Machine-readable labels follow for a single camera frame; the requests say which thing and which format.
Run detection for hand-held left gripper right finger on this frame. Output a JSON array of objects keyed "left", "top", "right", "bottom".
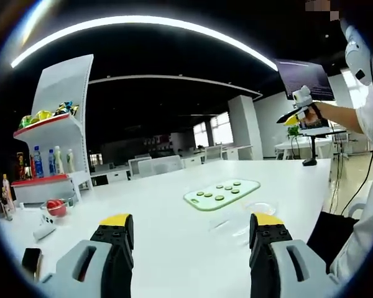
[{"left": 249, "top": 212, "right": 341, "bottom": 298}]

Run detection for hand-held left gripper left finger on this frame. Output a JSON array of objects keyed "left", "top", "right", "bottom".
[{"left": 39, "top": 213, "right": 134, "bottom": 298}]

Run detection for clear petri dish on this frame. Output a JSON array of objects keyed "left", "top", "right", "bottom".
[{"left": 241, "top": 201, "right": 280, "bottom": 217}]

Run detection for clear plastic bowl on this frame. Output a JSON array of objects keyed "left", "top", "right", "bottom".
[{"left": 207, "top": 216, "right": 251, "bottom": 239}]

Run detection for cucumber slices group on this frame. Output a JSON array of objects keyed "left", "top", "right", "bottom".
[{"left": 196, "top": 181, "right": 242, "bottom": 202}]

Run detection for person's right hand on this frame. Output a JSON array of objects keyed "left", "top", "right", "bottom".
[{"left": 299, "top": 104, "right": 325, "bottom": 129}]

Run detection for green potted plant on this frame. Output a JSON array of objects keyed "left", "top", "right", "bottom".
[{"left": 287, "top": 125, "right": 301, "bottom": 160}]

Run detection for hanging dark monitor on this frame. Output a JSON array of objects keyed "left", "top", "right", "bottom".
[{"left": 275, "top": 58, "right": 335, "bottom": 101}]

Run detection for small desk monitor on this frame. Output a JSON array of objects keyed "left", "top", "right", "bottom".
[{"left": 298, "top": 119, "right": 331, "bottom": 136}]

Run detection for black monitor stand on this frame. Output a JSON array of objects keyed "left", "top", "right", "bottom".
[{"left": 302, "top": 133, "right": 319, "bottom": 167}]

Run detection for person's dark trousers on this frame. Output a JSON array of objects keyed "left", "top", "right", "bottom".
[{"left": 306, "top": 212, "right": 361, "bottom": 274}]

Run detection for black smartphone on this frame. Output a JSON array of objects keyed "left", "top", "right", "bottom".
[{"left": 21, "top": 247, "right": 44, "bottom": 280}]

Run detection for glass bowl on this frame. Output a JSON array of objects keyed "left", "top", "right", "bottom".
[{"left": 39, "top": 197, "right": 75, "bottom": 219}]

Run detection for white worn neck device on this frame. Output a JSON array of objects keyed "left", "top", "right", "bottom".
[{"left": 343, "top": 24, "right": 373, "bottom": 86}]

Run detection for white grey chair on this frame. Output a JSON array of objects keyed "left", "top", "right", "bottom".
[{"left": 347, "top": 201, "right": 367, "bottom": 219}]

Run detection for person in white shirt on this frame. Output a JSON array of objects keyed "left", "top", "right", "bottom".
[{"left": 328, "top": 66, "right": 373, "bottom": 284}]

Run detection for white green cutting board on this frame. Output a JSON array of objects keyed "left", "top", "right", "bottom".
[{"left": 183, "top": 179, "right": 261, "bottom": 212}]

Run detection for small dark drink bottle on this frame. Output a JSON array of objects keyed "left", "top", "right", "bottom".
[{"left": 1, "top": 195, "right": 13, "bottom": 222}]

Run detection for white green drink bottle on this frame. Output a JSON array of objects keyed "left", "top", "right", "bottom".
[
  {"left": 66, "top": 148, "right": 76, "bottom": 174},
  {"left": 54, "top": 145, "right": 65, "bottom": 175}
]

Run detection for blue label water bottle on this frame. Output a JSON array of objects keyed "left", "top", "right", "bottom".
[
  {"left": 33, "top": 145, "right": 44, "bottom": 179},
  {"left": 48, "top": 149, "right": 57, "bottom": 177}
]

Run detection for red snack can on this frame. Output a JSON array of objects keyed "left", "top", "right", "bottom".
[{"left": 16, "top": 151, "right": 25, "bottom": 181}]

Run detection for green snack packet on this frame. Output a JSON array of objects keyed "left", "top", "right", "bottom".
[{"left": 18, "top": 114, "right": 34, "bottom": 130}]

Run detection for yellow snack packet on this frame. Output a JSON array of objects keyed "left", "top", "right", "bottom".
[{"left": 32, "top": 109, "right": 55, "bottom": 124}]

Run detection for dark blue snack packet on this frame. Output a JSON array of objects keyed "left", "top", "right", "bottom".
[{"left": 54, "top": 101, "right": 80, "bottom": 117}]

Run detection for long ceiling light strip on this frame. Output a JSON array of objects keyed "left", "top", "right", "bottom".
[{"left": 11, "top": 15, "right": 279, "bottom": 72}]

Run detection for white display shelf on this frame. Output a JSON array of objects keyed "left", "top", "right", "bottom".
[{"left": 12, "top": 54, "right": 94, "bottom": 206}]

